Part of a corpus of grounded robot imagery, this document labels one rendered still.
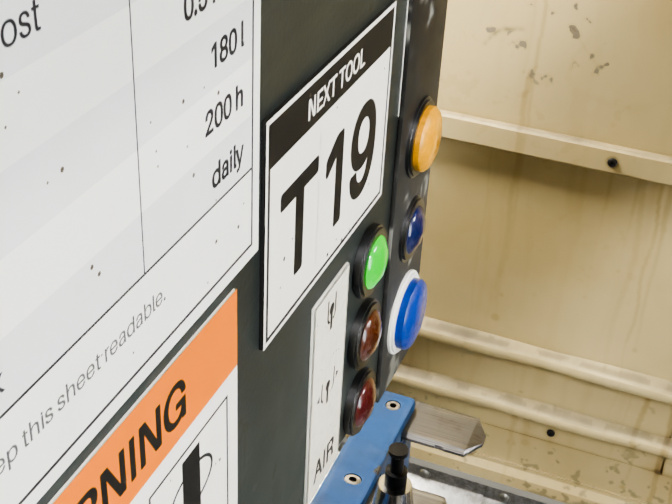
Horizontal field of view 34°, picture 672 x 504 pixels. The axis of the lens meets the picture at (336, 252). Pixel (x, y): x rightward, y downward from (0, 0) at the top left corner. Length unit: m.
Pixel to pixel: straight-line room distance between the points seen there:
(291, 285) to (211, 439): 0.05
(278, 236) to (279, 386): 0.06
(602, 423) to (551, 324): 0.14
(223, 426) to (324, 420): 0.10
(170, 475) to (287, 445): 0.09
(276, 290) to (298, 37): 0.07
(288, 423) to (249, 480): 0.03
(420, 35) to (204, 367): 0.16
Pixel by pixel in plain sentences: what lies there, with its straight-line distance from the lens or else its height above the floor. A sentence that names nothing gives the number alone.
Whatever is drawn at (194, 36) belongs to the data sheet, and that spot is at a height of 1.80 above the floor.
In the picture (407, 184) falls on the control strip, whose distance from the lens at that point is 0.41.
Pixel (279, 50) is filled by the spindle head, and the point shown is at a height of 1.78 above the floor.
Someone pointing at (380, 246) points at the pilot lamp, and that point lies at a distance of 0.38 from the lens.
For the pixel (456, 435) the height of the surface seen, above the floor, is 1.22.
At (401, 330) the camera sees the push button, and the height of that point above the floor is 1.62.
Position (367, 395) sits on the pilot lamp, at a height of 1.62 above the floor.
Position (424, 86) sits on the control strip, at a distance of 0.41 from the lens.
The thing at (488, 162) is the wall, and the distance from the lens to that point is 1.23.
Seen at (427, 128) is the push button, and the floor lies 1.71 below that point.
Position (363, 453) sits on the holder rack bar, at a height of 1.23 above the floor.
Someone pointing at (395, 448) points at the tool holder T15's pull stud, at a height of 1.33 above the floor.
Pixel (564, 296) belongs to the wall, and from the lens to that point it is 1.29.
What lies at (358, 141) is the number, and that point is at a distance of 0.34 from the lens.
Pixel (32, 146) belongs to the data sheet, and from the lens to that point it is 0.19.
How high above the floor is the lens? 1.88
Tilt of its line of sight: 32 degrees down
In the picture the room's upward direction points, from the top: 3 degrees clockwise
